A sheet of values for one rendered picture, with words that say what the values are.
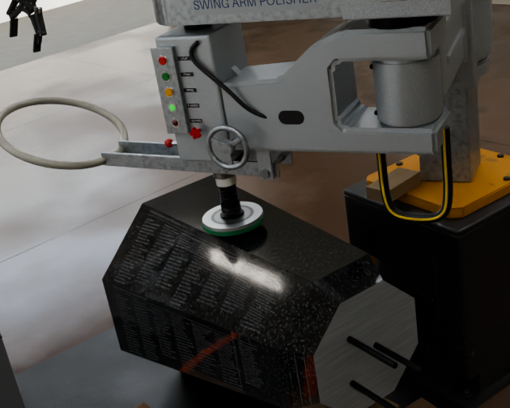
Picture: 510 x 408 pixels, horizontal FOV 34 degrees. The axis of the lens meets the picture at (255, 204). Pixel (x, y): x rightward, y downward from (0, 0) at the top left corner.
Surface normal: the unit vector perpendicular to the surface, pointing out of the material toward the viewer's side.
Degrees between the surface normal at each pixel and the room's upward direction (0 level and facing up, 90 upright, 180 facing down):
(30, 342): 0
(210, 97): 90
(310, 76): 90
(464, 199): 0
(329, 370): 90
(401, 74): 90
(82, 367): 0
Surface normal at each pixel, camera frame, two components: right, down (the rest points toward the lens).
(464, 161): -0.40, 0.44
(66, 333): -0.15, -0.90
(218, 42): 0.89, 0.05
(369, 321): 0.57, 0.25
